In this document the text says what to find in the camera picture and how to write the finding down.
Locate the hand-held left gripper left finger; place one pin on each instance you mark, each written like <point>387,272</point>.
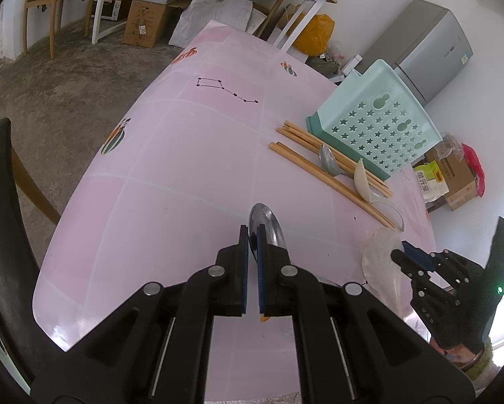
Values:
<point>244,277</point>

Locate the metal spoon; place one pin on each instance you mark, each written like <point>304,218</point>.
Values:
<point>268,223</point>
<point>329,160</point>

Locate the white plastic stand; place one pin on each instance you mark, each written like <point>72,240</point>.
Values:
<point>353,65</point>

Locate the mint green utensil basket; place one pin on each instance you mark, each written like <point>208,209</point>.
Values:
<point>382,126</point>

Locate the silver refrigerator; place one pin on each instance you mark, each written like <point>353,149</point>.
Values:
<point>428,46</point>

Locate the wooden chopstick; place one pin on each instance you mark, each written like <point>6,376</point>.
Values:
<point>310,174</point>
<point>302,132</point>
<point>310,168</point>
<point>296,139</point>

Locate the person's right hand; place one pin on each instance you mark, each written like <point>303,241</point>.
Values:
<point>458,353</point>

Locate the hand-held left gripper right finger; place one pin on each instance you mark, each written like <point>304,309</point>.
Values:
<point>260,286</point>

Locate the white sack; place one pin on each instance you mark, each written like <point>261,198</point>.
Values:
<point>209,12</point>

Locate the person's right forearm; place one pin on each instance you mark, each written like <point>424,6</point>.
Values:
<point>483,366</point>

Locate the small white oven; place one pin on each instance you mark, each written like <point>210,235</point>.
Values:
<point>108,8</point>

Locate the cardboard box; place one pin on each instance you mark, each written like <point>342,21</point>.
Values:
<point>144,21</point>
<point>458,181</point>

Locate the red plastic bag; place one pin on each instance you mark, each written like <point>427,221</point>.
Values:
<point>475,164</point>

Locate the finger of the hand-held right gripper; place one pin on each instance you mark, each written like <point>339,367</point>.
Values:
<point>409,267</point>
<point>418,254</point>

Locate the white table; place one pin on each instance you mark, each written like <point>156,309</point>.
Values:
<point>300,23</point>

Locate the yellow plastic bag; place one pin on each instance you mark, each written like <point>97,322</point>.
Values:
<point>315,33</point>

